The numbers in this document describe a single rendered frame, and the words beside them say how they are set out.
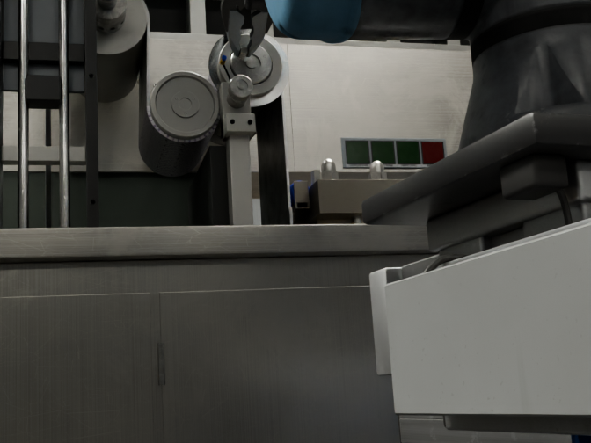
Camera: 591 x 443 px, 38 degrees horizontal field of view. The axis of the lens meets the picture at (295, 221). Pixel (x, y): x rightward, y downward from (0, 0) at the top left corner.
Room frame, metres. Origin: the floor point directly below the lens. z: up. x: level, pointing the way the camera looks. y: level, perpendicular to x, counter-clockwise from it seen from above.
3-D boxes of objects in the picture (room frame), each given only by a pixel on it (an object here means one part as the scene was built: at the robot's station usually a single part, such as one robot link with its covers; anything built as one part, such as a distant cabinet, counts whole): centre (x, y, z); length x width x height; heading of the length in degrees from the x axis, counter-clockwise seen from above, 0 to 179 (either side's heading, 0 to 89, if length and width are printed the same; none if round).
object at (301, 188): (1.57, 0.01, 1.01); 0.23 x 0.03 x 0.05; 14
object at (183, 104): (1.52, 0.21, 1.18); 0.26 x 0.12 x 0.12; 14
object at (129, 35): (1.50, 0.34, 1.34); 0.25 x 0.14 x 0.14; 14
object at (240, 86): (1.35, 0.08, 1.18); 0.04 x 0.02 x 0.04; 104
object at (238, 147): (1.39, 0.09, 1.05); 0.06 x 0.05 x 0.31; 14
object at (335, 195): (1.63, -0.07, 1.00); 0.40 x 0.16 x 0.06; 14
